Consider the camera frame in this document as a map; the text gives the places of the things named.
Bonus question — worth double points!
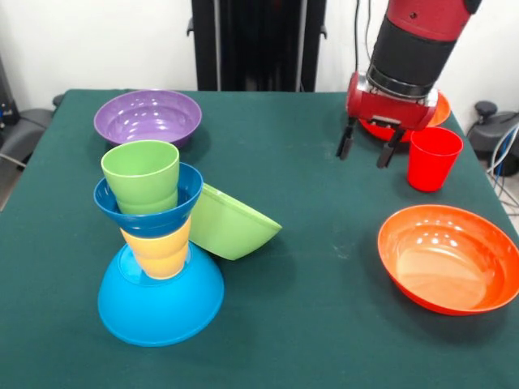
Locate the light blue plastic bowl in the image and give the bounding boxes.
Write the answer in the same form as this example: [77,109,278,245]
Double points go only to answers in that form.
[97,242,225,348]

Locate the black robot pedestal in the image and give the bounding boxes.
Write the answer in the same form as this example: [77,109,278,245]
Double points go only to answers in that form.
[187,0,328,92]

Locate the light green plastic bowl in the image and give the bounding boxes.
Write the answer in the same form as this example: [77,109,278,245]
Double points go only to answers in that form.
[188,182,283,261]

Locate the dark green tablecloth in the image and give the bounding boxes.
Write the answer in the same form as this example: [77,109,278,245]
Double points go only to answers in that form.
[0,88,519,389]

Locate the green stepped plastic cup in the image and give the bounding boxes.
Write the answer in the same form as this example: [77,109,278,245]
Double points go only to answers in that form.
[100,139,181,216]

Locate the black wall cable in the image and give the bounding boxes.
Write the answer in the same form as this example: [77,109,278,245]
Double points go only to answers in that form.
[349,0,384,92]

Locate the black equipment box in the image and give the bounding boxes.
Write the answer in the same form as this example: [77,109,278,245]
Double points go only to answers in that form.
[0,56,21,130]

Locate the orange plastic bowl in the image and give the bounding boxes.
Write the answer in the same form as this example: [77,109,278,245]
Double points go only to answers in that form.
[358,91,452,143]
[376,204,519,316]

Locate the red plastic cup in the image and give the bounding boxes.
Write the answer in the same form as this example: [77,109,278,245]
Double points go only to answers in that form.
[406,126,465,193]

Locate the blue and white cables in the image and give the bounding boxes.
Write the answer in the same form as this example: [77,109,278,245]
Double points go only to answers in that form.
[488,123,519,207]

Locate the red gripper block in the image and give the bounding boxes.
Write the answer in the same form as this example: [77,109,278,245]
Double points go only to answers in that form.
[336,71,440,169]

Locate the purple plastic bowl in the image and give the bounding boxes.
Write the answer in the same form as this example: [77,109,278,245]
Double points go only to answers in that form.
[93,89,203,149]

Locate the yellow stepped plastic cup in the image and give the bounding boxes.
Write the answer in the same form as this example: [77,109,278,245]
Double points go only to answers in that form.
[119,215,192,280]

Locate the dark blue plastic bowl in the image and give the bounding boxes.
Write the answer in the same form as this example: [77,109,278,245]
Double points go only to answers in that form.
[93,161,204,239]

